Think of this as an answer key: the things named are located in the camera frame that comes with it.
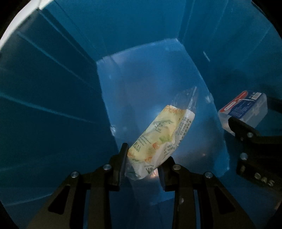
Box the yellow wet wipe packet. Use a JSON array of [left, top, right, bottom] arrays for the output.
[[125, 86, 198, 180]]

